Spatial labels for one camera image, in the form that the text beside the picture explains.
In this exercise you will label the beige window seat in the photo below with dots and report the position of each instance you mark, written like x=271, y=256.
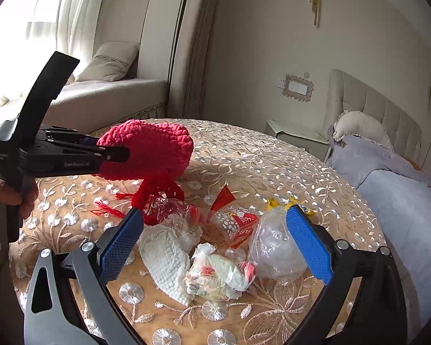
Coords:
x=111, y=97

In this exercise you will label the white sheer curtain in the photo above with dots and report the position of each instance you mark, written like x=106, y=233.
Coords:
x=75, y=7

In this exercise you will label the red printed snack packet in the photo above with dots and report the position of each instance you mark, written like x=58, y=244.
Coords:
x=240, y=222

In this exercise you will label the beige throw cushion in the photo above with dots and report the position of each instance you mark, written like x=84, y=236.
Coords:
x=107, y=61

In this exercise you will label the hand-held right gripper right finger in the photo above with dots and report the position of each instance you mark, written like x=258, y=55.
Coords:
x=309, y=244

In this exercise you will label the beige tufted headboard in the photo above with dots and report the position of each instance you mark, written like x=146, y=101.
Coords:
x=373, y=104

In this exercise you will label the clear plastic bag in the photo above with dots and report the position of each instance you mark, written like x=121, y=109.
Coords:
x=273, y=248

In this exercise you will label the white paper towel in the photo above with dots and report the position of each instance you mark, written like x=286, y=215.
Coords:
x=165, y=262

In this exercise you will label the white nightstand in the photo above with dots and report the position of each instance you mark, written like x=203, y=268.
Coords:
x=294, y=131

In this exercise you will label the white red-printed plastic bag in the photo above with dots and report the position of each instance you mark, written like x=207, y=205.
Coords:
x=219, y=273

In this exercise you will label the red crochet pouch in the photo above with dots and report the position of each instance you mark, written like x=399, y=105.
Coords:
x=154, y=147

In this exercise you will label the framed wall switch panel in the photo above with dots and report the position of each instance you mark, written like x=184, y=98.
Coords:
x=298, y=88

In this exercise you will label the red thread tassel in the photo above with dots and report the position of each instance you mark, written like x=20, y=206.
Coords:
x=106, y=209

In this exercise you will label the large gold wall lamp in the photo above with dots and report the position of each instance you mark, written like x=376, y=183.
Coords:
x=316, y=3

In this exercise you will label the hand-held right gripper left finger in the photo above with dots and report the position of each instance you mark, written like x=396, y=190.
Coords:
x=120, y=248

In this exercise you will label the white frilled bed pillow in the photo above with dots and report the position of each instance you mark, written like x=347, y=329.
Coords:
x=359, y=125

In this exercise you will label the white wall socket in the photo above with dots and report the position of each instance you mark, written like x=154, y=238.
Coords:
x=280, y=84

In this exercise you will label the bed with lavender blanket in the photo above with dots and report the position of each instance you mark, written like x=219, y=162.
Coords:
x=398, y=194

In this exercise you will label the round table with embroidered cloth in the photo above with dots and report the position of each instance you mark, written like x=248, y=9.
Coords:
x=255, y=158

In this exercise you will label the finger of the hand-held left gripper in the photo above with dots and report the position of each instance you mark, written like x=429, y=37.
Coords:
x=68, y=137
x=115, y=154

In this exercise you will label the yellow wrapper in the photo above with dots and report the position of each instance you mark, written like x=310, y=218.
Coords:
x=274, y=203

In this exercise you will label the person's left hand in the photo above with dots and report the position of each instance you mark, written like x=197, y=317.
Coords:
x=3, y=196

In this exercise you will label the clear crinkled plastic wrapper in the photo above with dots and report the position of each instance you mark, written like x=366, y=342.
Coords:
x=172, y=210

